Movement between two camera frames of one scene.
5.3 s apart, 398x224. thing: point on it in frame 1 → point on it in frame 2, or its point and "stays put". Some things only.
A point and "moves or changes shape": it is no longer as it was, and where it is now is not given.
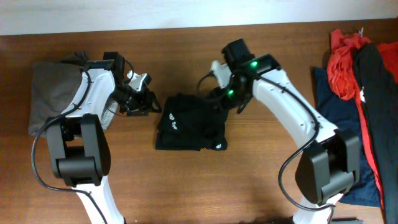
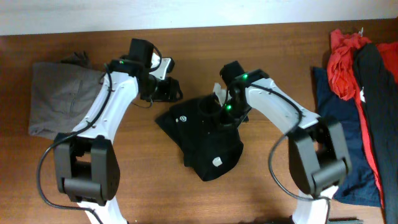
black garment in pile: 379,86 stays put
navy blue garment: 343,115 stays put
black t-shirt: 189,122 moves or changes shape
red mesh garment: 341,68 stays put
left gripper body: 131,99 → 160,89
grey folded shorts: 54,85 stays put
